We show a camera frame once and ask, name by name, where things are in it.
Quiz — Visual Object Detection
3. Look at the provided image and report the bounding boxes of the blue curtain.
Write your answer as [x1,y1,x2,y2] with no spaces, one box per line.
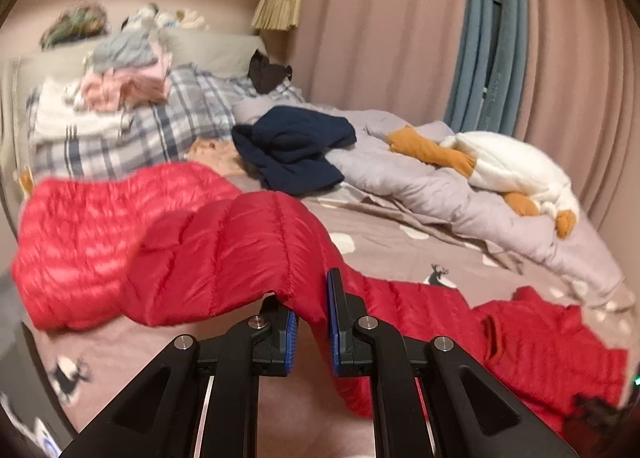
[444,0,531,137]

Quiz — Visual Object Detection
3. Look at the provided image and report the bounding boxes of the navy blue garment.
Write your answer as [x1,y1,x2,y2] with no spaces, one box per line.
[231,106,358,198]

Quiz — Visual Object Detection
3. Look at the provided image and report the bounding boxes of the pink dotted bed sheet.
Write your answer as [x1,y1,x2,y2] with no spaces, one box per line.
[20,173,640,458]

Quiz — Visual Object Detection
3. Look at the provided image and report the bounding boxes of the black garment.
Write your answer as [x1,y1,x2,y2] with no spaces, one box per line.
[248,49,294,94]

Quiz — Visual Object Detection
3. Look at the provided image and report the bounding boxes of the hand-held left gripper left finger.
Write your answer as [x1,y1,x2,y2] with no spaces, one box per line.
[60,294,300,458]

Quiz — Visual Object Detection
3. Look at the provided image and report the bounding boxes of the grey folded garment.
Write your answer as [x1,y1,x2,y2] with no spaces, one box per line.
[90,30,162,74]

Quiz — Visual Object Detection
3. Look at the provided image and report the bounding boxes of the pink folded clothes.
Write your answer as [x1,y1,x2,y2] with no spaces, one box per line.
[75,53,173,112]

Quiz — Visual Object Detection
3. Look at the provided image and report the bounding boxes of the red down jacket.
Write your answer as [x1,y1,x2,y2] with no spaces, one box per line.
[11,161,630,431]

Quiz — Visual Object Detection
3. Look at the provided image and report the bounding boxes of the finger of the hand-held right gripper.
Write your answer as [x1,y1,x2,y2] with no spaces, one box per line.
[570,392,627,435]

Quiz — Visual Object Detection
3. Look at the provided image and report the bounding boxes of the hanging straw bundle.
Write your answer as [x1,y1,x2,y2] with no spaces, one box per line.
[250,0,306,32]

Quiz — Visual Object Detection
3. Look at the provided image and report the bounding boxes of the grey duvet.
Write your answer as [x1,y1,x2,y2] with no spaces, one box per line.
[232,98,626,310]

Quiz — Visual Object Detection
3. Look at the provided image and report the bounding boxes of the dark green plush toy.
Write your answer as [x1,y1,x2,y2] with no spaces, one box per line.
[40,3,109,50]

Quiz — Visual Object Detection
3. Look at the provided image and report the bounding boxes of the white goose plush toy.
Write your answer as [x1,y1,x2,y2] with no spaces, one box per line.
[387,125,581,241]

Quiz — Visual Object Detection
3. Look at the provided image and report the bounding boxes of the pink curtain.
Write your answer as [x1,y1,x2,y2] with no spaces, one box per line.
[290,0,640,249]

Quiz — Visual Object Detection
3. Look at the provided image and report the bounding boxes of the white folded garment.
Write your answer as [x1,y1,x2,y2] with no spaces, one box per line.
[30,78,137,144]

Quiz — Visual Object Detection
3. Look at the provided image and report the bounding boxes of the white plush toys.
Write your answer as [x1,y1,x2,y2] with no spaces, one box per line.
[120,3,209,32]

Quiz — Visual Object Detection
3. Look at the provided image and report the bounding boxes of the peach cloth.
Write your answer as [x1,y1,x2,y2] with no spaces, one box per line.
[185,138,251,179]

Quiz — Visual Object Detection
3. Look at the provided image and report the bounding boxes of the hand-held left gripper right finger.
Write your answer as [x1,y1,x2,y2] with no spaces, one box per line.
[326,268,582,458]

